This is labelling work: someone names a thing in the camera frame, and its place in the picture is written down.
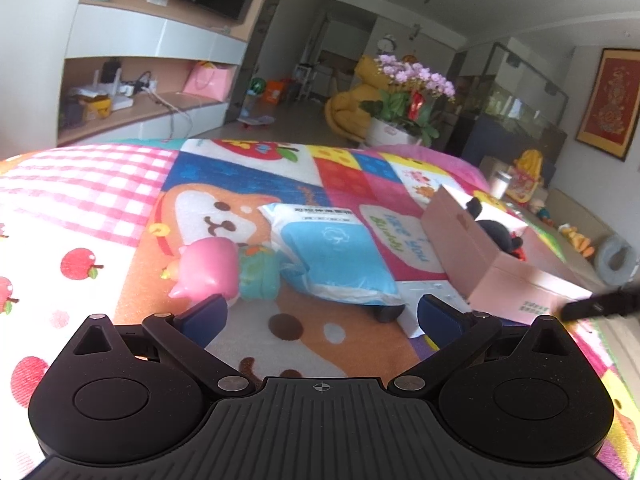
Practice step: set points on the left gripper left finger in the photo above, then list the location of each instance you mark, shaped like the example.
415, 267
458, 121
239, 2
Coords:
184, 338

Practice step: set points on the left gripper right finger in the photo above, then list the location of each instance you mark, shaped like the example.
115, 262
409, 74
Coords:
461, 339

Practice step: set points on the pink and teal toy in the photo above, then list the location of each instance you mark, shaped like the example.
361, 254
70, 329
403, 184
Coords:
216, 266

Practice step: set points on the black plush toy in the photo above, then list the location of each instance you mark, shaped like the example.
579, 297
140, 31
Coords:
497, 232

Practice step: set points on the white usb charger box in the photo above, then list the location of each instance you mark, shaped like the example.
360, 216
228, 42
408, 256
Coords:
432, 308

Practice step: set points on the black cylinder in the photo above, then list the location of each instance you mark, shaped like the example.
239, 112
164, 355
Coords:
387, 314

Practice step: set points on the pink cardboard box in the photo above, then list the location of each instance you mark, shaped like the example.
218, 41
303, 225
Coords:
489, 279

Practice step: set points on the colourful cartoon play mat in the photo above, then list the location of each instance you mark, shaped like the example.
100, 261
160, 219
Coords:
86, 233

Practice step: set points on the blue tissue pack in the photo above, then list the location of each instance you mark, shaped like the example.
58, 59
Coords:
328, 253

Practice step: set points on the white cup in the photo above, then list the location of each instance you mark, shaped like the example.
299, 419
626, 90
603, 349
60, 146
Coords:
499, 183

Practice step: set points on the yellow red toy bag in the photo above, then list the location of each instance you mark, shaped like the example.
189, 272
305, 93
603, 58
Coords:
525, 173

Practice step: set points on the red framed picture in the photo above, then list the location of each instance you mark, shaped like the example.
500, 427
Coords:
612, 113

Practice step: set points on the glass fish tank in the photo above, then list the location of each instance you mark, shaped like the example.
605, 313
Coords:
508, 82

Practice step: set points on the purple orchid flower pot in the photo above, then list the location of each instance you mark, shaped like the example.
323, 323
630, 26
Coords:
407, 101

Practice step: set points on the yellow plush bear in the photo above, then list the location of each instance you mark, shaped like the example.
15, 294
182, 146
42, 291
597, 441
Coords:
343, 112

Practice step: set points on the pink gift bag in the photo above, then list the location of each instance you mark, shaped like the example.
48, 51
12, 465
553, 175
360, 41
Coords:
210, 81

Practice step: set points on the orange box on floor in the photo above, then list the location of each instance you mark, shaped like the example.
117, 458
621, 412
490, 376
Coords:
274, 91

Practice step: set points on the white tv cabinet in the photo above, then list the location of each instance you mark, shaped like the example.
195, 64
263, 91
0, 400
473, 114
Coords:
162, 39

